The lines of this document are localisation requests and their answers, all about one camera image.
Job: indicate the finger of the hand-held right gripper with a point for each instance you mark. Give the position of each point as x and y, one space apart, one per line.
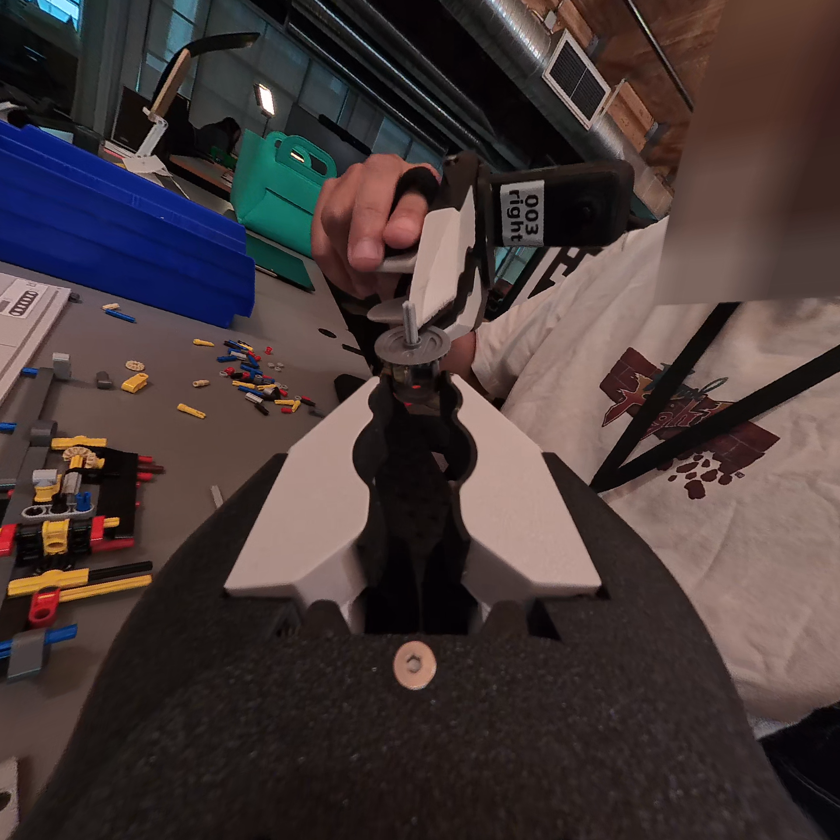
443 262
474 295

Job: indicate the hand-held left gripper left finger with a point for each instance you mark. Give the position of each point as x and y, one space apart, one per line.
302 525

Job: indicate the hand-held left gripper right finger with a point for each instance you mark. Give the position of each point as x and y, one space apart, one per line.
531 525

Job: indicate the grey lego axle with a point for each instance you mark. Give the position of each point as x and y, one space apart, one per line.
216 495
410 321

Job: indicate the grey lego differential housing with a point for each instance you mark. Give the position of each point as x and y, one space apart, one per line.
394 344

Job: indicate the pile of small lego pins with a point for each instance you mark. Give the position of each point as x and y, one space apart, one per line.
262 380

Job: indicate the yellow lego connector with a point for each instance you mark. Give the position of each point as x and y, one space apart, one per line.
134 382

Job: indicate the lego chassis assembly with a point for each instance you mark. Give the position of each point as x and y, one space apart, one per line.
65 512

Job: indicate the blue lego pin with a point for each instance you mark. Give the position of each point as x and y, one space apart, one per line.
120 315

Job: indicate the lego instruction booklet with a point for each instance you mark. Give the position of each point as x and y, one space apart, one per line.
26 315

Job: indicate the person's right hand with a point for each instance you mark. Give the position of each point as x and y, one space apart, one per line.
354 210

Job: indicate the framed black white marker sign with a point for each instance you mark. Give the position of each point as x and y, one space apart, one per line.
558 269

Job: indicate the white air vent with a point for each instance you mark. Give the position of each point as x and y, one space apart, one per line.
577 75

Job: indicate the person's white printed shirt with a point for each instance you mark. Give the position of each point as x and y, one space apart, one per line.
656 558

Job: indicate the teal felt bag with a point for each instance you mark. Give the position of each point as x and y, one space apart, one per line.
275 190

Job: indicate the lit light panel on stand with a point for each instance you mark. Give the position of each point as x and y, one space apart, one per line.
266 98

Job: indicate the blue plastic bin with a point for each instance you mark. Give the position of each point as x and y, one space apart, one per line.
98 216

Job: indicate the person's dark trousers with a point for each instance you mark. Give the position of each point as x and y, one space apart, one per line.
807 774

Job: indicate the silver air duct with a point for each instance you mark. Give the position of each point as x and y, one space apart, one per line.
512 26

